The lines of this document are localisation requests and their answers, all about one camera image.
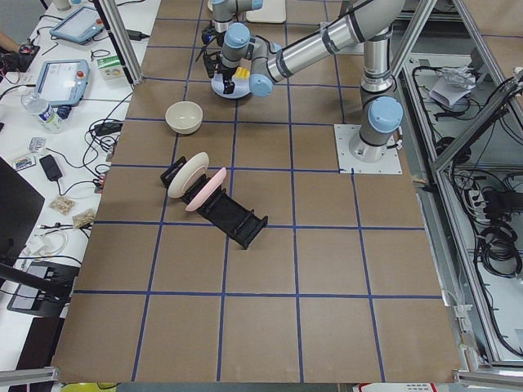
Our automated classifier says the cream plate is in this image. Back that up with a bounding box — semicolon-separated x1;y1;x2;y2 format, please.
168;152;209;198

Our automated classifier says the aluminium frame post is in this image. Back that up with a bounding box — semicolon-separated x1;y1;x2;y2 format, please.
93;0;143;86

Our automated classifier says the black monitor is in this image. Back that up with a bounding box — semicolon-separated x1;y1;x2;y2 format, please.
0;159;45;266

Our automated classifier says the blue plate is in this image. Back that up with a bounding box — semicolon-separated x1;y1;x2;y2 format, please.
211;73;250;100

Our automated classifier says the black power adapter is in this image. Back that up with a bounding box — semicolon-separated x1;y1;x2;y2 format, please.
39;154;63;181

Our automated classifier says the teach pendant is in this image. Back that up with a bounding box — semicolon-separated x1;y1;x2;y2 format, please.
35;60;90;107
50;7;104;44

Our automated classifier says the white foam tray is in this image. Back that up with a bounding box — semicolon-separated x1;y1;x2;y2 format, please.
245;0;287;24

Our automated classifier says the beige bowl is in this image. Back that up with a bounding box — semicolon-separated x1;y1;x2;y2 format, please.
165;101;203;135

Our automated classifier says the yellow sliced bread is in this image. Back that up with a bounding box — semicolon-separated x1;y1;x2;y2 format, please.
234;67;250;80

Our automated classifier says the black dish rack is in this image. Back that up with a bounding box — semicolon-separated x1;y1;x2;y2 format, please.
160;159;268;249

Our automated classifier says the far teach pendant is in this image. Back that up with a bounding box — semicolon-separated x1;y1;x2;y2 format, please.
50;7;104;44

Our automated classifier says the near teach pendant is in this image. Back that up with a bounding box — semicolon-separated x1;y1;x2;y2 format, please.
35;60;90;107

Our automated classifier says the pink plate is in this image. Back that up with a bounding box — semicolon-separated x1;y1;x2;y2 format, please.
186;167;226;212

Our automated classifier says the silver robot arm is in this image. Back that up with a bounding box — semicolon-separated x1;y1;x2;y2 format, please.
201;0;263;46
199;1;404;163

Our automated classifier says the plastic water bottle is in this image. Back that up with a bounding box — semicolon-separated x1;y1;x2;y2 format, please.
20;91;63;134

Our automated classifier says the green white box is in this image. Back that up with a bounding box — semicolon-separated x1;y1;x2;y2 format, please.
96;56;125;81

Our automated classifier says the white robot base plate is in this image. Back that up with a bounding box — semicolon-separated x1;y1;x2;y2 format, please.
333;124;403;175

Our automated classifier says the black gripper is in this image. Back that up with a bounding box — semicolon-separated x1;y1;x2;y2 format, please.
203;51;241;81
202;24;223;46

